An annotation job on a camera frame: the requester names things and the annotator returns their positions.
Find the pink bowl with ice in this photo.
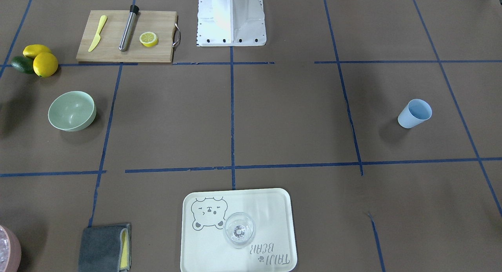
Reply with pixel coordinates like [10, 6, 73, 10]
[0, 225, 22, 272]

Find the green bowl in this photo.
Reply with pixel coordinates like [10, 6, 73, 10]
[48, 91, 97, 132]

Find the cream bear tray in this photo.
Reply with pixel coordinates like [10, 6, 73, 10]
[180, 188, 298, 272]

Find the grey folded cloth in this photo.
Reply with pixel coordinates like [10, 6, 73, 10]
[78, 223, 131, 272]

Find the clear wine glass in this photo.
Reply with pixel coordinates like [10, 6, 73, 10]
[224, 212, 256, 249]

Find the yellow lemon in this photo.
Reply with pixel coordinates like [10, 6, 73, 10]
[23, 44, 52, 59]
[33, 52, 59, 77]

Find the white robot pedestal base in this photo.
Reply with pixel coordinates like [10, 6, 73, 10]
[196, 0, 267, 47]

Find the half lemon slice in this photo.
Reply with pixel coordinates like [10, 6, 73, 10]
[139, 32, 158, 48]

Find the steel muddler black tip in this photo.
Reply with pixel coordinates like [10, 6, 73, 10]
[118, 4, 139, 52]

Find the green lime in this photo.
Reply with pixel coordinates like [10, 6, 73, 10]
[11, 56, 35, 75]

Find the light blue cup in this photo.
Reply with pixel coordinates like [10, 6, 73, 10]
[397, 99, 432, 129]

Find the wooden cutting board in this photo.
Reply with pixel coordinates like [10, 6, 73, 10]
[76, 10, 182, 63]

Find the yellow plastic knife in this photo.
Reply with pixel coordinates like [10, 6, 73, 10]
[88, 15, 108, 52]

